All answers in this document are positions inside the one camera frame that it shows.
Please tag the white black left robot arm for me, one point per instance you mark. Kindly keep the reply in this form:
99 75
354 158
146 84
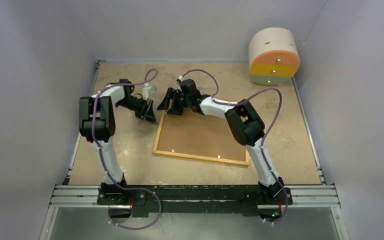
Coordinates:
98 125

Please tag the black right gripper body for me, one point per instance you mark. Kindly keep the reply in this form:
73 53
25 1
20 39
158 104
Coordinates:
187 100

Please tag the brown cardboard backing board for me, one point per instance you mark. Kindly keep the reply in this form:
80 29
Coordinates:
198 136

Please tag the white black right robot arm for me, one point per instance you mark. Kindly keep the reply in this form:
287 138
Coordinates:
245 124

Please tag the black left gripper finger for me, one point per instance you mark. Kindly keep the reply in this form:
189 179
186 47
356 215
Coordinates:
148 117
149 108

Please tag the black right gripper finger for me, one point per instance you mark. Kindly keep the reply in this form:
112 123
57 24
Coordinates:
177 104
167 102

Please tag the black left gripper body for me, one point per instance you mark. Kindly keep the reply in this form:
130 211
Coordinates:
133 104

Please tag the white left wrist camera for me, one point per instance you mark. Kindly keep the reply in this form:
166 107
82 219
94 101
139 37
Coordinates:
147 90

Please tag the round three-drawer cabinet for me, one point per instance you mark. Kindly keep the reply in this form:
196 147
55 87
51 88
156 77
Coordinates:
273 57

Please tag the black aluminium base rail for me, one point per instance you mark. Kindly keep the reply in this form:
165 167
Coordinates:
247 200

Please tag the yellow wooden picture frame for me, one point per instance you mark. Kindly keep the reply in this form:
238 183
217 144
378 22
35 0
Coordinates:
159 139

